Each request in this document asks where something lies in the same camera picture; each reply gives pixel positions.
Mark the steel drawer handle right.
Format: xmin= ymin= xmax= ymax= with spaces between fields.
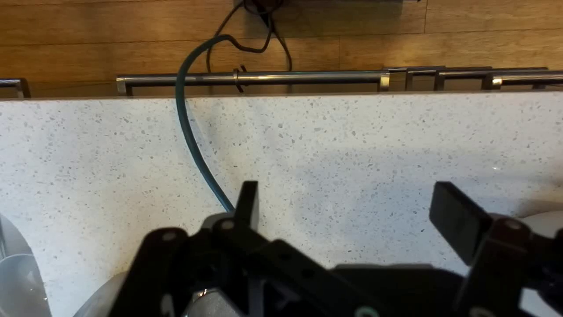
xmin=380 ymin=66 xmax=563 ymax=92

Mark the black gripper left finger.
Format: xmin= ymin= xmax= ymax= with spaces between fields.
xmin=108 ymin=182 xmax=329 ymax=317

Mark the clear plastic container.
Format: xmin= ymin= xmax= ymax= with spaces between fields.
xmin=0 ymin=217 xmax=125 ymax=317

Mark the long steel drawer handle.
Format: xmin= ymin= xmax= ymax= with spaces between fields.
xmin=115 ymin=71 xmax=391 ymax=98

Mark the steel drawer handle left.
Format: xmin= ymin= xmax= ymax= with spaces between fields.
xmin=0 ymin=78 xmax=30 ymax=99

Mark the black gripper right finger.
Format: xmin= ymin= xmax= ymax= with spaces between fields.
xmin=430 ymin=182 xmax=563 ymax=317

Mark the black cable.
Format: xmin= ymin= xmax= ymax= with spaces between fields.
xmin=206 ymin=0 xmax=296 ymax=96

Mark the teal cable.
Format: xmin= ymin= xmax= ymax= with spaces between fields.
xmin=175 ymin=34 xmax=238 ymax=216

